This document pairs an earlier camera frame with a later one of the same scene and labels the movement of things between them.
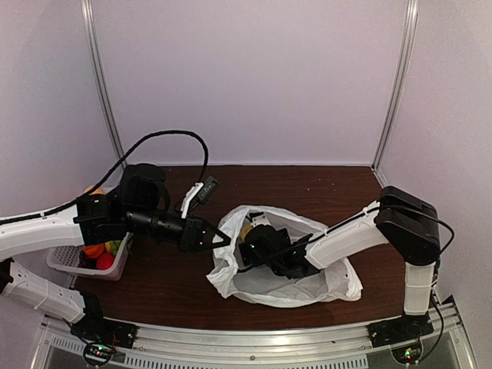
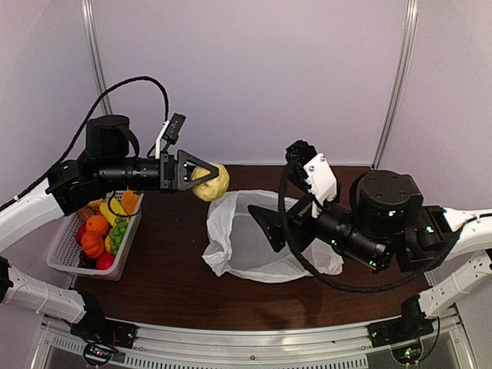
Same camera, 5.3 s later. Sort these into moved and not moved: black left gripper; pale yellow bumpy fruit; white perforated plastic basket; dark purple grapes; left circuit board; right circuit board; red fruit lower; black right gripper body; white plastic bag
Moved: white plastic bag; pale yellow bumpy fruit; black right gripper body; black left gripper
Not moved: red fruit lower; right circuit board; dark purple grapes; white perforated plastic basket; left circuit board
